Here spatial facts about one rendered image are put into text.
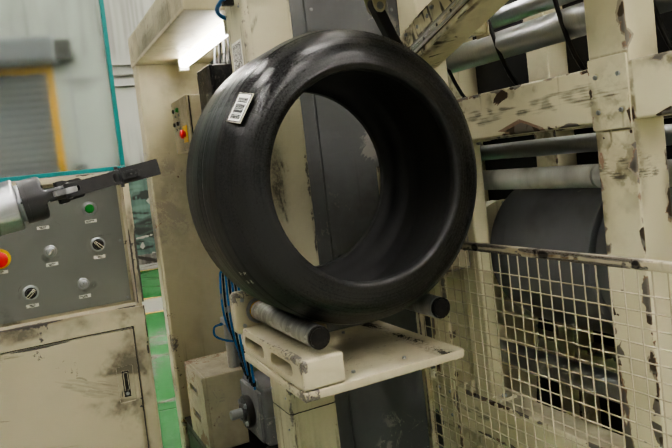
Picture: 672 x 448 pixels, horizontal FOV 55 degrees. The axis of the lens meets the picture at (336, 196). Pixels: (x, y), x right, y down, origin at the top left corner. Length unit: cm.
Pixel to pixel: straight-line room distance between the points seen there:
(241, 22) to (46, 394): 107
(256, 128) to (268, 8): 53
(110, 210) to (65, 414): 54
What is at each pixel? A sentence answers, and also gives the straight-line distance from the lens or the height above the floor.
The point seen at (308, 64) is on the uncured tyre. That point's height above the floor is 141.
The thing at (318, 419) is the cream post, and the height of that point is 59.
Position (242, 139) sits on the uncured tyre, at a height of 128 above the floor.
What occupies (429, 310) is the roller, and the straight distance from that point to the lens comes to 137.
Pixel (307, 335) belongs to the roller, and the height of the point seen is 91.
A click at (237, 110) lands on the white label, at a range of 118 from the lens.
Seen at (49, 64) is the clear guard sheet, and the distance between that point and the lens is 189.
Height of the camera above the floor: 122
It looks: 3 degrees down
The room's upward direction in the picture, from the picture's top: 7 degrees counter-clockwise
